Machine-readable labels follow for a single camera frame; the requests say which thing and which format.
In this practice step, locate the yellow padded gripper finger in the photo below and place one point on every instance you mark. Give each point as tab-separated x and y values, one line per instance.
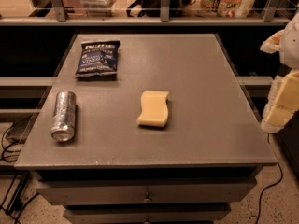
283	102
273	43

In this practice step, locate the yellow sponge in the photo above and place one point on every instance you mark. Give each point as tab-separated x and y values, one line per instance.
154	110

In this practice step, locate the black bag on shelf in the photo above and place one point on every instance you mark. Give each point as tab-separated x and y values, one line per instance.
154	8

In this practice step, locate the upper drawer with knob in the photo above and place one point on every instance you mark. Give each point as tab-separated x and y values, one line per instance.
98	192

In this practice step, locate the metal shelf rail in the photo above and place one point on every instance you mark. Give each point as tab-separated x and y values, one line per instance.
72	13

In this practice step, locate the colourful printed bag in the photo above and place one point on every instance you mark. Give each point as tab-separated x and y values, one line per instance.
225	8

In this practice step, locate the silver metal can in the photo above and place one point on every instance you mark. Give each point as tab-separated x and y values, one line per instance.
64	116

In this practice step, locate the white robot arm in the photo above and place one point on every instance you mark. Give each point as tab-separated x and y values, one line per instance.
289	53

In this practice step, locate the grey drawer cabinet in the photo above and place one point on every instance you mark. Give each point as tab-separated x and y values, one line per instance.
171	140

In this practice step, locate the lower drawer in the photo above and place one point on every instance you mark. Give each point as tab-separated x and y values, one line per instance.
148	214

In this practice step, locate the blue chip bag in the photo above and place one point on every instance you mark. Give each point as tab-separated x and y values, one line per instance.
98	59

